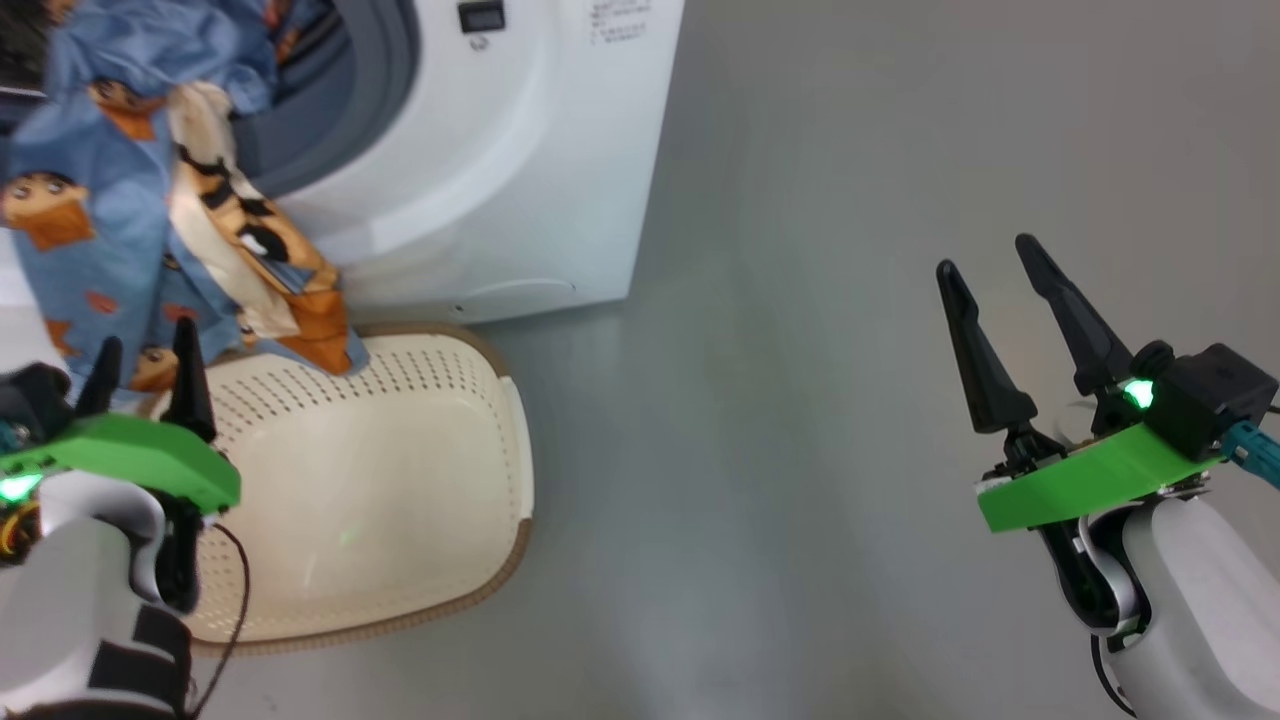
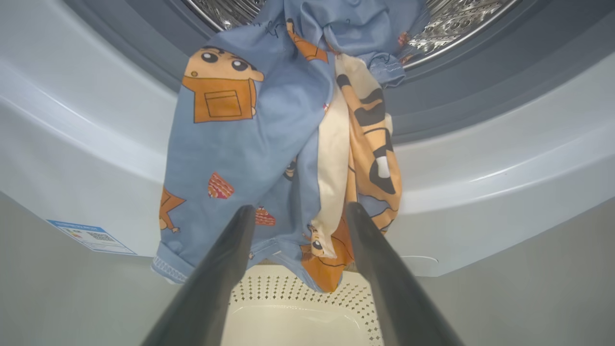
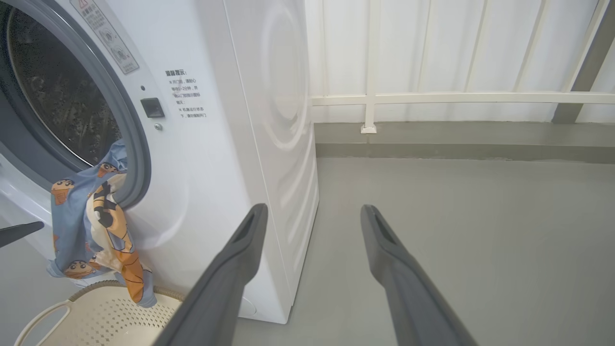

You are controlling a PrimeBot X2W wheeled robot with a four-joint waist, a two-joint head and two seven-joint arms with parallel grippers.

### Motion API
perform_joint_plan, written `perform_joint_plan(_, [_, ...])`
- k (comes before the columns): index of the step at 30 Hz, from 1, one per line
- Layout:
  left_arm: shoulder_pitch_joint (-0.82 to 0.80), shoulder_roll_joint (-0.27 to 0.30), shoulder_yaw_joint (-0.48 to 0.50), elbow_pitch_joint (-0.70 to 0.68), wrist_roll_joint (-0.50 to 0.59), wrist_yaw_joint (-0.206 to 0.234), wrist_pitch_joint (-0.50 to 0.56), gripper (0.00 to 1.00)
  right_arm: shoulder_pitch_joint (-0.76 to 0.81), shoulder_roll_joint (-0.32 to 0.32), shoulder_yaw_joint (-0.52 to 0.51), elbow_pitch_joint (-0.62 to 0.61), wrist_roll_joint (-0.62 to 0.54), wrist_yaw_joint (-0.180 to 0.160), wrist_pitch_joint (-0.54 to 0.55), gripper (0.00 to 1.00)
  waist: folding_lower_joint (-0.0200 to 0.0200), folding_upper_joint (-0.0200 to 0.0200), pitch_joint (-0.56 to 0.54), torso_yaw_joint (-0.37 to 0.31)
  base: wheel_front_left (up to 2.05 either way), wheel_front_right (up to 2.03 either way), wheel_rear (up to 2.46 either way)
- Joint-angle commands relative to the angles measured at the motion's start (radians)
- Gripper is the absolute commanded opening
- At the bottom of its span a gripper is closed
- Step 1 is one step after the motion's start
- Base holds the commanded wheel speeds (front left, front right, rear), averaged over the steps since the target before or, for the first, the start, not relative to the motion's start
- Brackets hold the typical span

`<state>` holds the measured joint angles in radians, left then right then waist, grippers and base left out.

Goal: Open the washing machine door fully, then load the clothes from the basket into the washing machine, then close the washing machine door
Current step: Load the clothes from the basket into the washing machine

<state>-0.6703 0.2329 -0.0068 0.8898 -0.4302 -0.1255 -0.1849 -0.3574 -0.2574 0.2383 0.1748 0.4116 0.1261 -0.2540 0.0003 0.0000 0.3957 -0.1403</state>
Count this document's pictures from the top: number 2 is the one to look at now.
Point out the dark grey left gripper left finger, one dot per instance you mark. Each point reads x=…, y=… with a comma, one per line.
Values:
x=206, y=298

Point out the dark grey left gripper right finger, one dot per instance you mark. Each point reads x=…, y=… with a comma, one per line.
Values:
x=399, y=307

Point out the blue cartoon print garment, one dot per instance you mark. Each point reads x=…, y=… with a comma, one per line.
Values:
x=269, y=144

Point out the cream orange tiger print garment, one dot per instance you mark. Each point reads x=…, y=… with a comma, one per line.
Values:
x=370, y=139

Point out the cream perforated laundry basket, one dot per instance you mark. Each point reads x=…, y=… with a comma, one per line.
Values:
x=298, y=317

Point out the white front-load washing machine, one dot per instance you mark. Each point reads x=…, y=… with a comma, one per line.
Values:
x=480, y=192

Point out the round white filter cover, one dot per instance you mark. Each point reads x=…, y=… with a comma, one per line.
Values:
x=423, y=262

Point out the blue energy label sticker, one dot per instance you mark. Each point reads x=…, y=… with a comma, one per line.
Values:
x=91, y=236

